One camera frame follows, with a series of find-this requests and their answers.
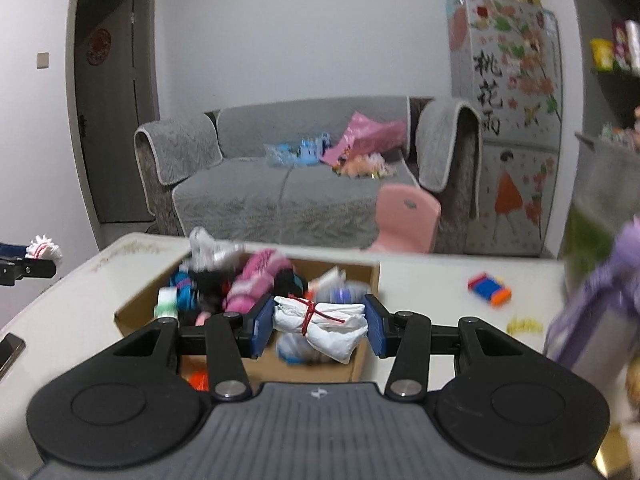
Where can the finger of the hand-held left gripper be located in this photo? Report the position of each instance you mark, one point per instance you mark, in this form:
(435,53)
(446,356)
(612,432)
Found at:
(10,250)
(30,269)

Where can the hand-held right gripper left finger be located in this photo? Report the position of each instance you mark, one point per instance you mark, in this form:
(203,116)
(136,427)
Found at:
(262,327)

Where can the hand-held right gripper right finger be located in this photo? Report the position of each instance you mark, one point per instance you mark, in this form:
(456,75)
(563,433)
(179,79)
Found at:
(376,325)

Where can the white sock bundle red trim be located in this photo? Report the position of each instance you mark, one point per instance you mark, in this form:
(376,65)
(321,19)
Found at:
(45,249)

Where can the white sock bundle red band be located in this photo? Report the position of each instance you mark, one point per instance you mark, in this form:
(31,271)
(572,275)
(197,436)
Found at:
(330,335)

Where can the grey sock bundle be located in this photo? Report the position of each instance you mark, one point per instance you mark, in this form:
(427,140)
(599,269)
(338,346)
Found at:
(340,291)

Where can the pink dotted sock bundle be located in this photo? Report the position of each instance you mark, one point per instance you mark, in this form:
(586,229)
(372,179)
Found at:
(255,277)

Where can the black and pink sock bundle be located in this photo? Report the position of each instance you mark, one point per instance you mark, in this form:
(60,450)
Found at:
(210,287)

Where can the orange sock bundle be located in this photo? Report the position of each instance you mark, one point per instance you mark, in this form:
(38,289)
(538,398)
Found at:
(200,380)

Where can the turquoise striped sock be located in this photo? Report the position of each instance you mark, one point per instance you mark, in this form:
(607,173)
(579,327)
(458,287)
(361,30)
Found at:
(185,294)

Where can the white and green sock bundle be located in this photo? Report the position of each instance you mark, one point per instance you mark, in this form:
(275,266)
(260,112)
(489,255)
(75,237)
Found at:
(167,305)

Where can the shallow cardboard box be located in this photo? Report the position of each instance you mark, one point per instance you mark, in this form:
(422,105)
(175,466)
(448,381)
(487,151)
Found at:
(131,321)

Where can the white desktop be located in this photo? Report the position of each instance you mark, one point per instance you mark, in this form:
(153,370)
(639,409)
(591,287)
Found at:
(430,280)

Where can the pink plastic chair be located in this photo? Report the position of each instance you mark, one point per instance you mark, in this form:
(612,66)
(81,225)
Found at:
(407,215)

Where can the blue and orange block strip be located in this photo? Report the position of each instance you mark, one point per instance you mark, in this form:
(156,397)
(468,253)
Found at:
(490,290)

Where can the grey sofa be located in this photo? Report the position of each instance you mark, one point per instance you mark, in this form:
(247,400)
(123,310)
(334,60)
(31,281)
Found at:
(280,195)

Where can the yellow plastic clip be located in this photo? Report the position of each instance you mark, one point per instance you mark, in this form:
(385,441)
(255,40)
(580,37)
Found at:
(525,326)

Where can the plush toy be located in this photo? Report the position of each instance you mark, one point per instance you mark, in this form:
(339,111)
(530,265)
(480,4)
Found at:
(362,166)

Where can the dark grey door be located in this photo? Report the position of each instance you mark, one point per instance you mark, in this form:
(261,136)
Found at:
(110,125)

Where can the clear plastic bag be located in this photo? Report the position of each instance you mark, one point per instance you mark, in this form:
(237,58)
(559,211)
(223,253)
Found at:
(280,155)

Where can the blue toy castle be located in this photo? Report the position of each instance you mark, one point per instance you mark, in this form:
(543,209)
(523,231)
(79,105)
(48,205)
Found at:
(314,152)

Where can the purple water bottle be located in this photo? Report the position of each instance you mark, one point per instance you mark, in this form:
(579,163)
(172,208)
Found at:
(595,320)

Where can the red round door decoration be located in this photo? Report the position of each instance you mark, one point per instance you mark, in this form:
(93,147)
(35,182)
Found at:
(97,47)

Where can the fridge with flower stickers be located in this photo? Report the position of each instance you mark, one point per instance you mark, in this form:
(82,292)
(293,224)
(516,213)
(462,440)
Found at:
(510,110)

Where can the glass fish bowl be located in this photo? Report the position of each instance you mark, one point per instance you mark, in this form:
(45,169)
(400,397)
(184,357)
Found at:
(595,195)

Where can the yellow tub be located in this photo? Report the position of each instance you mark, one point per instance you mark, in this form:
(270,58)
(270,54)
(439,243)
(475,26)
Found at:
(602,55)

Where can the purple packet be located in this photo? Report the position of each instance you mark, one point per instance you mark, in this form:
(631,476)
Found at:
(620,44)

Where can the silver foil roll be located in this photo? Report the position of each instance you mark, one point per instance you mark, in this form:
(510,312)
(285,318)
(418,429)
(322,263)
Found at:
(634,45)

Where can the wall light switch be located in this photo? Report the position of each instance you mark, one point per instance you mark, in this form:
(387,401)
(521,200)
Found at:
(43,60)

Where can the glass wall shelf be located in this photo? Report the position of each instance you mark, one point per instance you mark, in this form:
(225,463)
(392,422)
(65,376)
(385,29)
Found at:
(617,74)

